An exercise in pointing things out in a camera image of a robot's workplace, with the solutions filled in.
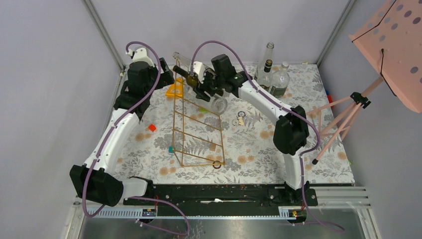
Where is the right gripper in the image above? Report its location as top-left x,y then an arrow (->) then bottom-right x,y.
193,69 -> 224,103

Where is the dark green wine bottle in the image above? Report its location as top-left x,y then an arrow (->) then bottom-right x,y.
173,65 -> 225,96

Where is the clear whisky bottle black cap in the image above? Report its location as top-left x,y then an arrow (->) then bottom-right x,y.
256,59 -> 273,92

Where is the clear tall bottle black label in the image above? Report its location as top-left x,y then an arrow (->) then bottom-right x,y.
254,42 -> 274,80

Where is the clear bottle dark green label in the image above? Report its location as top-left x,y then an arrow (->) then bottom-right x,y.
269,61 -> 290,99

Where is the clear round silver-cap bottle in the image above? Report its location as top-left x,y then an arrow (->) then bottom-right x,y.
184,86 -> 228,115

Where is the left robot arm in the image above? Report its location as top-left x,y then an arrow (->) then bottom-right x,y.
70,48 -> 174,207

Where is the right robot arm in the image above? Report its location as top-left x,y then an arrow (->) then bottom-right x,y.
187,54 -> 309,205

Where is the clear top wine bottle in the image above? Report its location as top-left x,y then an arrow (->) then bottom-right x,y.
173,51 -> 218,80

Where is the orange triangle ruler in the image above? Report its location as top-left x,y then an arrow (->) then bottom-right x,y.
165,78 -> 185,98

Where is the red block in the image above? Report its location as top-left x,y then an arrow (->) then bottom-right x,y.
148,124 -> 157,132

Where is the floral table mat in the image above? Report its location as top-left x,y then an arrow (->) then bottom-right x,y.
119,64 -> 356,185

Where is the pink music stand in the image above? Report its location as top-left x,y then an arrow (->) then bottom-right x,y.
307,0 -> 422,165

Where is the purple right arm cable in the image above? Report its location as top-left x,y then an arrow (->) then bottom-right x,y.
189,40 -> 346,233

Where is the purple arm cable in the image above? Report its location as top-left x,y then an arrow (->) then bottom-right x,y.
189,40 -> 346,233
82,41 -> 191,237

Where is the gold wire wine rack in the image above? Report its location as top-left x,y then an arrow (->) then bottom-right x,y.
171,60 -> 225,169

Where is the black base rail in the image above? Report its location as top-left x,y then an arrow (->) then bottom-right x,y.
123,183 -> 318,217

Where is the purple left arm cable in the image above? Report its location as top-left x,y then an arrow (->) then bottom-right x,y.
82,41 -> 191,237

